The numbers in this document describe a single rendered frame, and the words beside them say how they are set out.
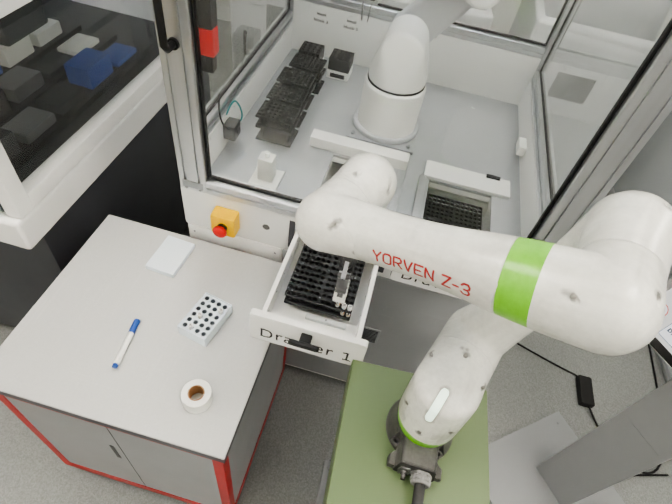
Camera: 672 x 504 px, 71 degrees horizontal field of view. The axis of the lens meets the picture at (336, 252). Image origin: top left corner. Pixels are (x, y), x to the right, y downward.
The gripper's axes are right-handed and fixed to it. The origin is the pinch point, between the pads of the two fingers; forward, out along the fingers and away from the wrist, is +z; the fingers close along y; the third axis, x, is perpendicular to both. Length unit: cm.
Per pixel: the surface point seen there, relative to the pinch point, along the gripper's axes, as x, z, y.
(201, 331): -32.0, 17.1, 12.1
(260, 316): -16.6, 3.9, 10.9
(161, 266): -52, 19, -5
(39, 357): -66, 21, 29
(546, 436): 96, 93, -25
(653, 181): 151, 62, -180
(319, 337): -1.9, 5.7, 10.9
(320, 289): -5.7, 10.0, -5.8
